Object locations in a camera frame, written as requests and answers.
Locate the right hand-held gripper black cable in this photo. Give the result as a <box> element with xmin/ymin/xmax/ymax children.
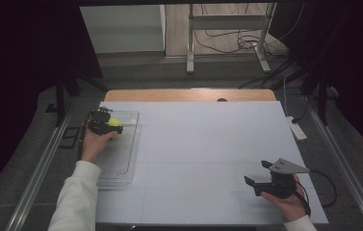
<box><xmin>294</xmin><ymin>168</ymin><xmax>338</xmax><ymax>217</ymax></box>

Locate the white cabinet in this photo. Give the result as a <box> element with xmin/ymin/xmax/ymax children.
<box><xmin>79</xmin><ymin>4</ymin><xmax>167</xmax><ymax>54</ymax></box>

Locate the yellow tennis ball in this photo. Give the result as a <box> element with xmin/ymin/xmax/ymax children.
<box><xmin>107</xmin><ymin>116</ymin><xmax>122</xmax><ymax>128</ymax></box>

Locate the person's left hand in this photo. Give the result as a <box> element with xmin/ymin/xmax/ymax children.
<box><xmin>80</xmin><ymin>129</ymin><xmax>119</xmax><ymax>164</ymax></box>

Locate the white board table cover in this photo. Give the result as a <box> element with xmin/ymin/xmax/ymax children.
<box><xmin>94</xmin><ymin>100</ymin><xmax>330</xmax><ymax>225</ymax></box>

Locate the white metal desk frame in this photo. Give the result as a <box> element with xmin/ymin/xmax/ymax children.
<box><xmin>186</xmin><ymin>3</ymin><xmax>277</xmax><ymax>75</ymax></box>

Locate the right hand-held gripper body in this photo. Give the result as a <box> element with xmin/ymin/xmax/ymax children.
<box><xmin>253</xmin><ymin>157</ymin><xmax>311</xmax><ymax>199</ymax></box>

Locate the aluminium floor rail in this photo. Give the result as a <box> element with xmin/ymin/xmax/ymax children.
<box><xmin>303</xmin><ymin>95</ymin><xmax>363</xmax><ymax>231</ymax></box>
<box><xmin>5</xmin><ymin>105</ymin><xmax>74</xmax><ymax>231</ymax></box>

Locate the clear plastic container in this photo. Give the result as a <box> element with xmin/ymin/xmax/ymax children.
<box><xmin>95</xmin><ymin>110</ymin><xmax>143</xmax><ymax>189</ymax></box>

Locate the tangle of black floor cables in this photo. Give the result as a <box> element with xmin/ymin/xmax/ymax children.
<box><xmin>193</xmin><ymin>3</ymin><xmax>298</xmax><ymax>90</ymax></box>

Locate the white power strip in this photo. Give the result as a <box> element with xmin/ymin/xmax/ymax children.
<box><xmin>286</xmin><ymin>115</ymin><xmax>308</xmax><ymax>141</ymax></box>

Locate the person's right hand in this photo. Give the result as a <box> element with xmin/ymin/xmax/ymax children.
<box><xmin>260</xmin><ymin>174</ymin><xmax>312</xmax><ymax>223</ymax></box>

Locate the black metal stand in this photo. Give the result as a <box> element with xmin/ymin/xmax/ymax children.
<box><xmin>44</xmin><ymin>71</ymin><xmax>110</xmax><ymax>128</ymax></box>
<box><xmin>298</xmin><ymin>68</ymin><xmax>341</xmax><ymax>127</ymax></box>

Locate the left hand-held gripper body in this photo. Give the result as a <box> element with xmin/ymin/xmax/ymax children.
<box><xmin>87</xmin><ymin>107</ymin><xmax>113</xmax><ymax>136</ymax></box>

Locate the white power cable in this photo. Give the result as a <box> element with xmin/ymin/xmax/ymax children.
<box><xmin>282</xmin><ymin>74</ymin><xmax>294</xmax><ymax>119</ymax></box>

